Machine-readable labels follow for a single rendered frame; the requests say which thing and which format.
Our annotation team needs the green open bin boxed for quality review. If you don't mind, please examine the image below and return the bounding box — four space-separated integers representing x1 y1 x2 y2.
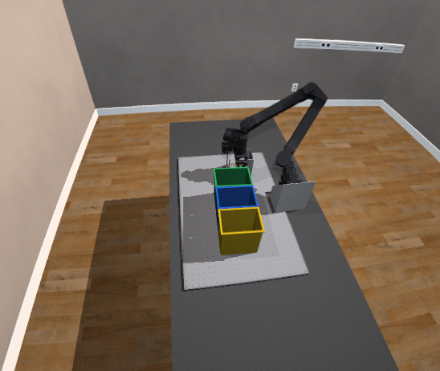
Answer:
214 167 253 209

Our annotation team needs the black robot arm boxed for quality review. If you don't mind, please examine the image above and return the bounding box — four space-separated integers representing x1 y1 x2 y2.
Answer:
222 82 328 185

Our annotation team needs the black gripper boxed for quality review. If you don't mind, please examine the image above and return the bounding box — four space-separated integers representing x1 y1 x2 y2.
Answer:
234 145 248 167

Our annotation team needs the yellow open-top bin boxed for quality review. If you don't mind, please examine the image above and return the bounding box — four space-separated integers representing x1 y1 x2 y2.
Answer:
218 207 265 255

